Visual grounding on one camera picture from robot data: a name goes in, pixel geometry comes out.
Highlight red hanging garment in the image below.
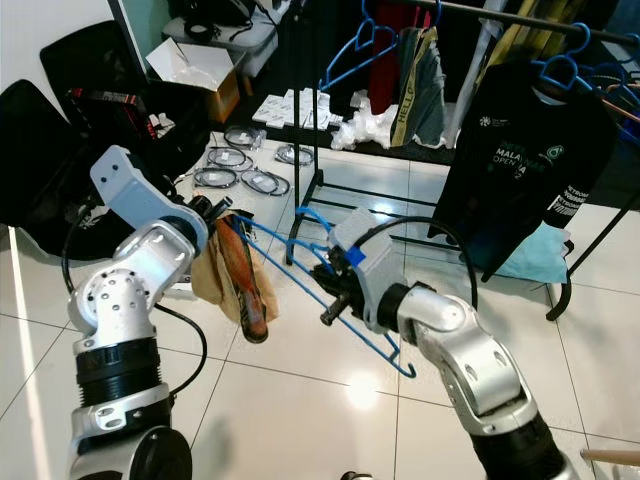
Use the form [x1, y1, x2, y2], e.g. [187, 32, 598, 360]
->
[363, 0, 408, 117]

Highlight white flat packets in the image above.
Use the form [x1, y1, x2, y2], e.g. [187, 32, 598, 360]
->
[248, 87, 328, 131]

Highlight grey patterned hanging garment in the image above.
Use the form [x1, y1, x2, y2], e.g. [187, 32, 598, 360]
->
[390, 27, 448, 151]

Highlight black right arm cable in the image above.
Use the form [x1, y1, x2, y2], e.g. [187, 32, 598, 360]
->
[365, 214, 481, 309]

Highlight black metal clothes rack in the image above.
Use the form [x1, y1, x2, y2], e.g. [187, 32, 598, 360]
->
[285, 0, 640, 323]

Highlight black printed t-shirt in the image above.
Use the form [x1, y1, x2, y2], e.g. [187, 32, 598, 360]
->
[435, 58, 623, 283]

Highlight grey side table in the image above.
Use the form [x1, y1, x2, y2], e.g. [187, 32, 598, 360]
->
[168, 0, 286, 81]

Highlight white open paper box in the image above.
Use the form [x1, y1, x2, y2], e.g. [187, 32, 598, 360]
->
[145, 38, 223, 97]

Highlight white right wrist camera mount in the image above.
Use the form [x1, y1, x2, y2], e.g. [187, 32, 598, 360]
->
[334, 207, 409, 335]

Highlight teal cloth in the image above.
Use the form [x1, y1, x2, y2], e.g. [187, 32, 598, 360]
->
[493, 220, 568, 285]

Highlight white crumpled plastic bag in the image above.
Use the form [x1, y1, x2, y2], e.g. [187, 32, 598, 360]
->
[326, 93, 398, 153]

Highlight tan brown garment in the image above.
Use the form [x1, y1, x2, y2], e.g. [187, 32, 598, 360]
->
[192, 214, 277, 345]

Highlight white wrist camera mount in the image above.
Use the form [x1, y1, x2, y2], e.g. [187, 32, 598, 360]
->
[89, 146, 203, 239]
[334, 207, 409, 335]

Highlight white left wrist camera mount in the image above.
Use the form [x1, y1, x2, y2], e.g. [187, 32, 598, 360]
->
[89, 146, 203, 239]

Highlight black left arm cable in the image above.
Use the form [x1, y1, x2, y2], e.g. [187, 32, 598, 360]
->
[60, 222, 210, 397]

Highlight black bag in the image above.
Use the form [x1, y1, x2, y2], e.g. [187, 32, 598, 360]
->
[0, 20, 213, 263]

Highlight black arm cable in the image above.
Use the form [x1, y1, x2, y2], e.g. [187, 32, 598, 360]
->
[60, 222, 210, 397]
[365, 214, 481, 309]

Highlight brown cardboard box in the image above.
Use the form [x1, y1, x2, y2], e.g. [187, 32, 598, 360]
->
[205, 68, 243, 126]

